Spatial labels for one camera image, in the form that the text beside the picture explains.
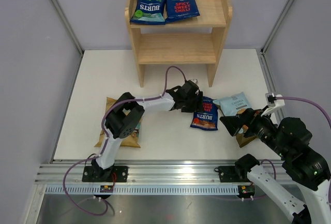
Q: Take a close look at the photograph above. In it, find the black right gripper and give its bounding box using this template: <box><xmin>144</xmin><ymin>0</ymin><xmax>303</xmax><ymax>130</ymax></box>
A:
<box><xmin>220</xmin><ymin>104</ymin><xmax>289</xmax><ymax>157</ymax></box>

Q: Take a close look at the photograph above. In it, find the blue spicy chilli bag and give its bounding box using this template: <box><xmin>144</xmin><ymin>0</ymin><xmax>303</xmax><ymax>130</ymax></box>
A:
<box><xmin>190</xmin><ymin>96</ymin><xmax>218</xmax><ymax>131</ymax></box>
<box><xmin>165</xmin><ymin>0</ymin><xmax>200</xmax><ymax>23</ymax></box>

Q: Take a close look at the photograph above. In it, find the blue spicy chilli bag front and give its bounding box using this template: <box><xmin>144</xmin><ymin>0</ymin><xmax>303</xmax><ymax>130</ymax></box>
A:
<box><xmin>165</xmin><ymin>0</ymin><xmax>200</xmax><ymax>23</ymax></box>

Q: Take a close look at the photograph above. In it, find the blue sea salt vinegar bag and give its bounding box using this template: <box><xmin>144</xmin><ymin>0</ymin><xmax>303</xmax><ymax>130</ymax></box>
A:
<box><xmin>130</xmin><ymin>0</ymin><xmax>166</xmax><ymax>25</ymax></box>

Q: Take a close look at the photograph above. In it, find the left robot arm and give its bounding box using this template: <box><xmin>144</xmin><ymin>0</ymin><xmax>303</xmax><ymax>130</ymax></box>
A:
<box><xmin>82</xmin><ymin>80</ymin><xmax>203</xmax><ymax>182</ymax></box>

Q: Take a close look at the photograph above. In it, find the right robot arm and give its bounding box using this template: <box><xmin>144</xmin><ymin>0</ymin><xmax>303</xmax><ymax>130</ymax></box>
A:
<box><xmin>220</xmin><ymin>108</ymin><xmax>330</xmax><ymax>223</ymax></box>

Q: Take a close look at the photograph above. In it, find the light blue cassava chips bag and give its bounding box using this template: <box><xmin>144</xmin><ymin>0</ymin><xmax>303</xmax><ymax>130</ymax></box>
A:
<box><xmin>212</xmin><ymin>91</ymin><xmax>257</xmax><ymax>148</ymax></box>

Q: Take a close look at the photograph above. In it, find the wooden two-tier shelf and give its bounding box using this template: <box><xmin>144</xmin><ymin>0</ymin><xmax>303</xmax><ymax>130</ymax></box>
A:
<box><xmin>125</xmin><ymin>0</ymin><xmax>233</xmax><ymax>87</ymax></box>

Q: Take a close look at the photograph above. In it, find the tan kettle chips bag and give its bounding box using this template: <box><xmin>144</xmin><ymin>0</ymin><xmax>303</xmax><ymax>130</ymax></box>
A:
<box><xmin>94</xmin><ymin>96</ymin><xmax>142</xmax><ymax>148</ymax></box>

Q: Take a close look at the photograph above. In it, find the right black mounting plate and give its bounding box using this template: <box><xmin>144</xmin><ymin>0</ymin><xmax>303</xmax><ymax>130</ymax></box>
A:
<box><xmin>214</xmin><ymin>166</ymin><xmax>251</xmax><ymax>183</ymax></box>

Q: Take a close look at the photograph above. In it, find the black mounting plate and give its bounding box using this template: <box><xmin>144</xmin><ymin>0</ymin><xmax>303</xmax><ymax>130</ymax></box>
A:
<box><xmin>214</xmin><ymin>166</ymin><xmax>251</xmax><ymax>183</ymax></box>
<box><xmin>82</xmin><ymin>166</ymin><xmax>128</xmax><ymax>183</ymax></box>

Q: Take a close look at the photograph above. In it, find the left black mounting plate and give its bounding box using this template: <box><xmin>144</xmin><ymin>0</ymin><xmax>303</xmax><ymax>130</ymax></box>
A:
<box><xmin>82</xmin><ymin>166</ymin><xmax>128</xmax><ymax>183</ymax></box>

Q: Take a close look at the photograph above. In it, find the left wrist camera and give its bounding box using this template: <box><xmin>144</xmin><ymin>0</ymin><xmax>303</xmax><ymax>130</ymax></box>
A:
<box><xmin>188</xmin><ymin>79</ymin><xmax>199</xmax><ymax>85</ymax></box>

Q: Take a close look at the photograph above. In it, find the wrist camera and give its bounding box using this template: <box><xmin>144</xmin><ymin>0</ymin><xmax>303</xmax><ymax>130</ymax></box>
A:
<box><xmin>261</xmin><ymin>93</ymin><xmax>285</xmax><ymax>116</ymax></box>
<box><xmin>188</xmin><ymin>79</ymin><xmax>199</xmax><ymax>85</ymax></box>

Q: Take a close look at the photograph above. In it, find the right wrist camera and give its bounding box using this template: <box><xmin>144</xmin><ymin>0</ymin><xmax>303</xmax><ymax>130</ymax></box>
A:
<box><xmin>261</xmin><ymin>93</ymin><xmax>285</xmax><ymax>116</ymax></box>

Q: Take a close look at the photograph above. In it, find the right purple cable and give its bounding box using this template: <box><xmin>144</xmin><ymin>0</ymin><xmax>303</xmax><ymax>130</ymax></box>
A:
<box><xmin>281</xmin><ymin>96</ymin><xmax>331</xmax><ymax>129</ymax></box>

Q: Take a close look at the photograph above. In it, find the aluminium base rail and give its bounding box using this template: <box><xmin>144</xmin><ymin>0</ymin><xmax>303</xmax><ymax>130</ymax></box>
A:
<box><xmin>35</xmin><ymin>159</ymin><xmax>315</xmax><ymax>185</ymax></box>

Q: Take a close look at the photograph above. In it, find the white slotted cable duct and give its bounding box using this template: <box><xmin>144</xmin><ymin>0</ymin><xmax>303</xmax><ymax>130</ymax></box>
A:
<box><xmin>45</xmin><ymin>184</ymin><xmax>240</xmax><ymax>196</ymax></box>

